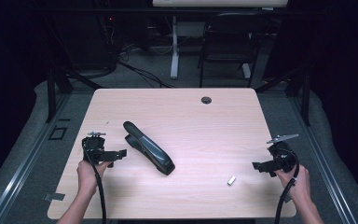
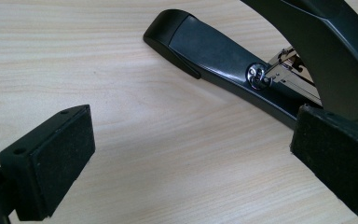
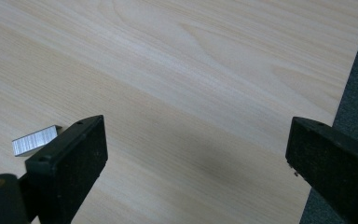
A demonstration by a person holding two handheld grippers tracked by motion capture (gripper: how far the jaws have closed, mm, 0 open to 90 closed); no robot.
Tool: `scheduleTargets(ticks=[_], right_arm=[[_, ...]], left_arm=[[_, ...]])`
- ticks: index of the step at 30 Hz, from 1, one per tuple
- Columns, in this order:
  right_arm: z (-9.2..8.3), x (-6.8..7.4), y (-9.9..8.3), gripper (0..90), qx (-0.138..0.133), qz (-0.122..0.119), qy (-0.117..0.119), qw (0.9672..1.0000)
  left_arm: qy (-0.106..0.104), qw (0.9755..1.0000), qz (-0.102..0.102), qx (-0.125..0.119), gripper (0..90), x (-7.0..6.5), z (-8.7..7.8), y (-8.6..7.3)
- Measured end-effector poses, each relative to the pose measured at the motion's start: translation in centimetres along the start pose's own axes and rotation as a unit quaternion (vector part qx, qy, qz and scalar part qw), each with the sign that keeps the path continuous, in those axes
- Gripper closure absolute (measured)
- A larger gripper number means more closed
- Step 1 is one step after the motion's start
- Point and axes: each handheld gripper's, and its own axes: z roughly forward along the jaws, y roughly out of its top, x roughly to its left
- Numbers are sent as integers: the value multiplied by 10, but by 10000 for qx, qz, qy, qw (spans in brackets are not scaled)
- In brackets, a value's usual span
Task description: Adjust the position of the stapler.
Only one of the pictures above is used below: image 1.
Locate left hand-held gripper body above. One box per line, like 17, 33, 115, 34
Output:
81, 131, 119, 165

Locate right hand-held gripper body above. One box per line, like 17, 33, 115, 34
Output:
266, 133, 300, 174

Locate black stapler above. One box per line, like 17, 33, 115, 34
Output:
122, 120, 176, 176

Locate person's left hand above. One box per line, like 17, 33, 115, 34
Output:
76, 160, 114, 198

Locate person's right hand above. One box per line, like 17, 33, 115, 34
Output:
274, 164, 312, 203

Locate grey tape piece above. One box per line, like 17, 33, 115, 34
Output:
43, 192, 66, 203

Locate black metal stand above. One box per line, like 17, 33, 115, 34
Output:
255, 68, 312, 127
44, 66, 104, 124

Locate dark equipment with red light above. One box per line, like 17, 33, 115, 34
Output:
97, 12, 120, 71

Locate white desk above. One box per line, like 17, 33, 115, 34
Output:
151, 0, 290, 80

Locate black folding chair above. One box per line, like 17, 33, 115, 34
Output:
197, 12, 272, 89

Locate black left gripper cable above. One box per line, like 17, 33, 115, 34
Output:
81, 139, 108, 224

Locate aluminium floor rail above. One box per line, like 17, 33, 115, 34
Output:
0, 92, 72, 224
288, 95, 358, 224

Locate black floor cables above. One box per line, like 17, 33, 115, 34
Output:
117, 59, 175, 90

